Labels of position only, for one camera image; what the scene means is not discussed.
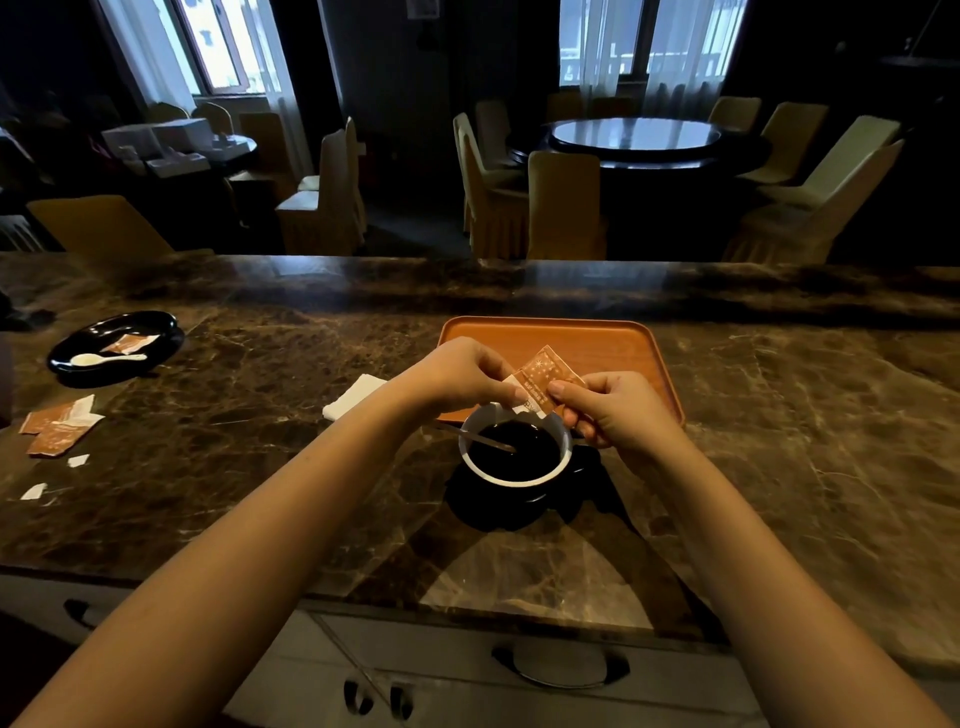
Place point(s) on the person's left hand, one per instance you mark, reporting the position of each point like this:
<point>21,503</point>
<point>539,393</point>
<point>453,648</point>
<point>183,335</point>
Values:
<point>450,375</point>

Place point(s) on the person's right hand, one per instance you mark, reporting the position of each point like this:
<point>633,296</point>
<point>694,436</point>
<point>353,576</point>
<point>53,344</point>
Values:
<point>626,412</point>

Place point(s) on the person's left thumb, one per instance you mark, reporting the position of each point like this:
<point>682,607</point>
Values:
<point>506,396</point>

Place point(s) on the person's right thumb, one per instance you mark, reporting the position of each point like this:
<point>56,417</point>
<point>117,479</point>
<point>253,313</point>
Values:
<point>570,391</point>

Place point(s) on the person's left forearm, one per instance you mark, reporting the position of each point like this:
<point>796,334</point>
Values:
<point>225,585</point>

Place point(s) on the person's right forearm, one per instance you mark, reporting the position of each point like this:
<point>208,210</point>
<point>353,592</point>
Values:
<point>765,592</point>

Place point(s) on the orange rectangular tray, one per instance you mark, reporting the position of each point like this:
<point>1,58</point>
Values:
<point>585,345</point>

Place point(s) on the thin stirring stick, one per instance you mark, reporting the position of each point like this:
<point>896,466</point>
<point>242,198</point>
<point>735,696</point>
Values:
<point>480,440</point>

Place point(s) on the black cup with white rim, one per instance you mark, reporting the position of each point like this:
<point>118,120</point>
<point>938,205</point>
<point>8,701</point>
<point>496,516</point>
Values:
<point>517,450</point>

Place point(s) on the black saucer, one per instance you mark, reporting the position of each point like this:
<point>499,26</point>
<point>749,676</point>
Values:
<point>495,510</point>

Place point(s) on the white folded napkin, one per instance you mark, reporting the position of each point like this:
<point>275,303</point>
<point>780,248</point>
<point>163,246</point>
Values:
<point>351,397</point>

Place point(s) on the group of beige dining chairs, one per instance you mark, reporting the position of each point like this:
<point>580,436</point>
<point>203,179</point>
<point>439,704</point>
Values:
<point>562,202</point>

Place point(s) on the dark round dining table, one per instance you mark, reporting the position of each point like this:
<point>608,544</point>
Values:
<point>675,161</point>

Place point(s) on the round glass turntable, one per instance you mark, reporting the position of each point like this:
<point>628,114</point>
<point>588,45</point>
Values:
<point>636,133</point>

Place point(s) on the beige covered chair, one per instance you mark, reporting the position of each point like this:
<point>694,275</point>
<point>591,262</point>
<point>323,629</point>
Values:
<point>101,225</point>
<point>214,118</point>
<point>322,202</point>
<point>165,112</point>
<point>262,150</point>

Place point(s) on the white cabinet with drawers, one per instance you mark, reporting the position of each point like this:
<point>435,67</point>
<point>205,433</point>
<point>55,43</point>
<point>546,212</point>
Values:
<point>450,660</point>

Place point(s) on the white sheer curtain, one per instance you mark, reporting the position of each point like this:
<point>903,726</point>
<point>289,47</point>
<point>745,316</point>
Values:
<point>690,75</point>
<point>146,52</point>
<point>281,82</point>

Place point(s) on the torn orange sugar packet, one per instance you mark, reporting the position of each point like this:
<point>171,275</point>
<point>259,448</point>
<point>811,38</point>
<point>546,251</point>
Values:
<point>60,436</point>
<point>52,416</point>
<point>129,344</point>

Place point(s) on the black oval plate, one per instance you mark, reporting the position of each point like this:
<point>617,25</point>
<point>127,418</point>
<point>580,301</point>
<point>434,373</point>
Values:
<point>112,330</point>

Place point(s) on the flat white box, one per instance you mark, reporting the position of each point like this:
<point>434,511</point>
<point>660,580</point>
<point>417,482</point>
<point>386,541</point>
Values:
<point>178,165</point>

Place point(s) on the white plastic spoon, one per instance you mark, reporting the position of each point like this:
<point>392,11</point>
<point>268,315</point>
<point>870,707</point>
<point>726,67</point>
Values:
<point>105,359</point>

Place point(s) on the wide window with dark frame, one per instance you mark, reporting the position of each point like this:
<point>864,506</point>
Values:
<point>649,37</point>

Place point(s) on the window with white frame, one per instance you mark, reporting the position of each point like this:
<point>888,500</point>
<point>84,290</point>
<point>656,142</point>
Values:
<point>217,45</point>

